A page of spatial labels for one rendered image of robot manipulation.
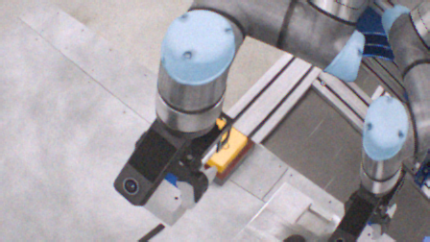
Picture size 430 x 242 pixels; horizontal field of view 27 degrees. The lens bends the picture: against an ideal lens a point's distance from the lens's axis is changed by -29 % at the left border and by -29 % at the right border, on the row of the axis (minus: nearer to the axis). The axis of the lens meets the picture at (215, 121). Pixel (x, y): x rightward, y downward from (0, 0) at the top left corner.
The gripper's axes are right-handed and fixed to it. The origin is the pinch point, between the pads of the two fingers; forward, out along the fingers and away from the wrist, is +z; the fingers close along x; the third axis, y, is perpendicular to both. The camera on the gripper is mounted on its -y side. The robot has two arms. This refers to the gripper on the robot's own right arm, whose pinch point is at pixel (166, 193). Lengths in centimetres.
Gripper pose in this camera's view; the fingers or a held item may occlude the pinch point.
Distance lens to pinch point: 155.3
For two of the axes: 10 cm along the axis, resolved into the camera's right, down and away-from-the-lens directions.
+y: 5.9, -6.7, 4.4
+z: -1.0, 4.9, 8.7
